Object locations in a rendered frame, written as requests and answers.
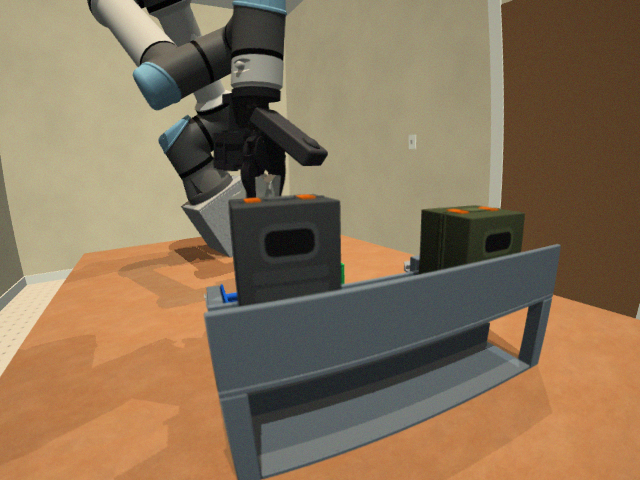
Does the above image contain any blue bin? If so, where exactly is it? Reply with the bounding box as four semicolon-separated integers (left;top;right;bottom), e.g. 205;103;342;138
220;284;237;303

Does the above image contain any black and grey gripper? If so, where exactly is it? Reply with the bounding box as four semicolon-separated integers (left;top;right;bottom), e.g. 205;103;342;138
214;86;286;199

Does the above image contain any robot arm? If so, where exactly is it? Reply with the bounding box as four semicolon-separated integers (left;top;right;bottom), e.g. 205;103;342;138
87;0;328;205

